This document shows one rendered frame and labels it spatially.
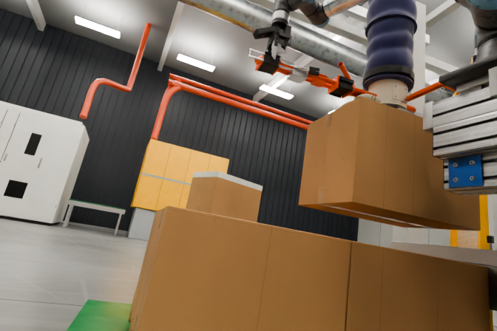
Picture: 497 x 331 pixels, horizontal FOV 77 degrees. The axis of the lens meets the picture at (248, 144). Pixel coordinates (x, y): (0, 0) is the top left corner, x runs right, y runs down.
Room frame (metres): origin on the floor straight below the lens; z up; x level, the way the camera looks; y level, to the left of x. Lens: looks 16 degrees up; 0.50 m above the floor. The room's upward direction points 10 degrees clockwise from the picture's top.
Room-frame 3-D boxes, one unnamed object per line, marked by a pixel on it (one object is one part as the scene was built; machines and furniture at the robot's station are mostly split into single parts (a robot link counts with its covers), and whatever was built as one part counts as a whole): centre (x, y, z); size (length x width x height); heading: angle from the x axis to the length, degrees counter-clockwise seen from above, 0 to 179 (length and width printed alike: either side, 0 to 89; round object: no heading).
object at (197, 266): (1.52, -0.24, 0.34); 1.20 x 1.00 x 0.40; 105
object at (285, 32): (1.16, -0.05, 1.34); 0.09 x 0.08 x 0.12; 105
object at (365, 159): (1.33, -0.62, 0.87); 0.60 x 0.40 x 0.40; 106
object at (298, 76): (1.20, -0.15, 1.19); 0.07 x 0.07 x 0.04; 15
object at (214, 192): (3.16, 0.14, 0.82); 0.60 x 0.40 x 0.40; 132
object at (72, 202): (7.81, 3.31, 0.32); 1.25 x 0.50 x 0.64; 110
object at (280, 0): (1.16, -0.04, 1.50); 0.09 x 0.08 x 0.11; 45
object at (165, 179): (8.64, 1.64, 1.24); 2.22 x 0.91 x 2.48; 110
